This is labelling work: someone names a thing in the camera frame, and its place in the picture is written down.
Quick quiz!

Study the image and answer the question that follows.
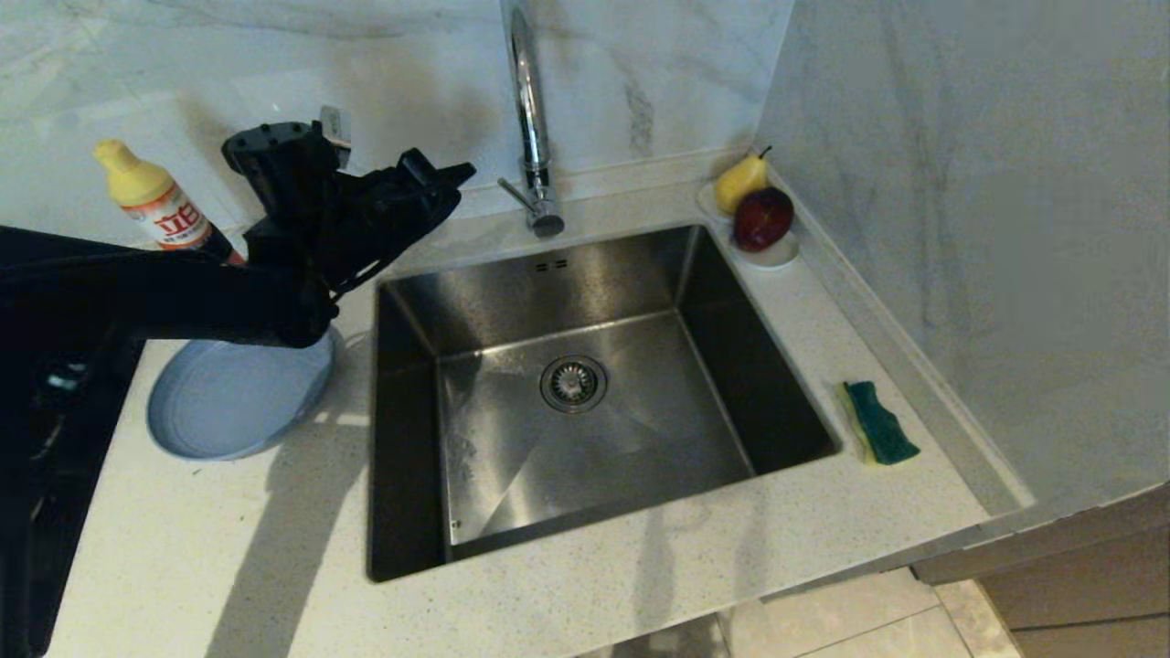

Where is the black induction cooktop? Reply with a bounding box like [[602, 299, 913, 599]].
[[0, 343, 145, 658]]

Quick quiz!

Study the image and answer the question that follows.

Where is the yellow pear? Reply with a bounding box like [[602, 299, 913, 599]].
[[714, 144, 773, 215]]

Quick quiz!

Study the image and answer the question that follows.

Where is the chrome kitchen faucet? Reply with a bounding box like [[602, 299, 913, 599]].
[[495, 0, 567, 240]]

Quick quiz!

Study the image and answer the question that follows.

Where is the grey-blue plate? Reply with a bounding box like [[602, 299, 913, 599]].
[[146, 327, 335, 461]]

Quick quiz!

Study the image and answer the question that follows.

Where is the small white dish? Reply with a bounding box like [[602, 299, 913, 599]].
[[697, 181, 803, 271]]

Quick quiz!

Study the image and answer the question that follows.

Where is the stainless steel sink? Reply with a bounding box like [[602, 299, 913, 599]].
[[367, 224, 842, 582]]

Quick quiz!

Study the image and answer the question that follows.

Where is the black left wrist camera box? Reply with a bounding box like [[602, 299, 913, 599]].
[[222, 122, 341, 225]]

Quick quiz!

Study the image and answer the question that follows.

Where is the metal sink drain strainer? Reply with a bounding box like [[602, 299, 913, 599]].
[[540, 356, 609, 414]]

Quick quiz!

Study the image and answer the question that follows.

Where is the red apple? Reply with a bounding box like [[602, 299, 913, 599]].
[[732, 186, 796, 253]]

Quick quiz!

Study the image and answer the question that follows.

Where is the orange dish soap bottle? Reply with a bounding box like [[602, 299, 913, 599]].
[[93, 139, 247, 267]]

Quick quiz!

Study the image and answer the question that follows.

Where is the wooden cabinet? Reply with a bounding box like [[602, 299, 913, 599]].
[[911, 480, 1170, 658]]

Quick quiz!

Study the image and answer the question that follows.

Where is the green and yellow sponge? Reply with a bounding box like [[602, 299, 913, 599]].
[[836, 380, 921, 467]]

